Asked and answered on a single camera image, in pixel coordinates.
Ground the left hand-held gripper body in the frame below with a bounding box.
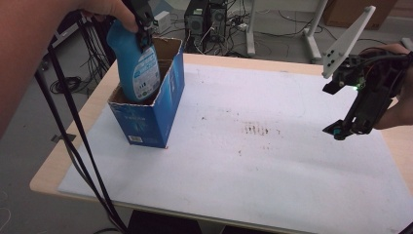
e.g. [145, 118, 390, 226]
[122, 0, 159, 37]

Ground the person's left hand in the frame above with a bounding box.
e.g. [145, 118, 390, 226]
[76, 0, 140, 33]

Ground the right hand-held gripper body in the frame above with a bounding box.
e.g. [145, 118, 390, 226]
[320, 5, 412, 136]

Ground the blue spray bottle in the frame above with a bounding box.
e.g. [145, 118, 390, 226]
[106, 19, 162, 104]

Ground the brown cardboard box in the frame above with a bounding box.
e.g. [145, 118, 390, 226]
[320, 0, 398, 31]

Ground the dark tape strip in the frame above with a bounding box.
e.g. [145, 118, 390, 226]
[51, 133, 78, 143]

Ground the person's right hand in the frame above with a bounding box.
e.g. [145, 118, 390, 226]
[366, 43, 413, 131]

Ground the white foam mat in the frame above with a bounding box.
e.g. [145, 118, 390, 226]
[57, 62, 413, 234]

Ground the small white box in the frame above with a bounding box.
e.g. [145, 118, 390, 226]
[154, 11, 172, 34]

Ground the tangle of black floor cables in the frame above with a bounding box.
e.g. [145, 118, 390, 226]
[223, 0, 248, 57]

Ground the black chair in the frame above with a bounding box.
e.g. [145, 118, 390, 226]
[127, 209, 203, 234]

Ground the black computer tower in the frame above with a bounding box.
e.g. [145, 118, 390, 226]
[207, 0, 229, 44]
[184, 0, 210, 46]

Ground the blue cardboard box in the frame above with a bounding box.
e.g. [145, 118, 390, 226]
[107, 36, 186, 150]

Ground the white desk frame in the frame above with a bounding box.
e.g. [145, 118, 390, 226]
[244, 0, 329, 65]

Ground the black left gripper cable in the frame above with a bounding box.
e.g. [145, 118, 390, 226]
[33, 42, 130, 234]

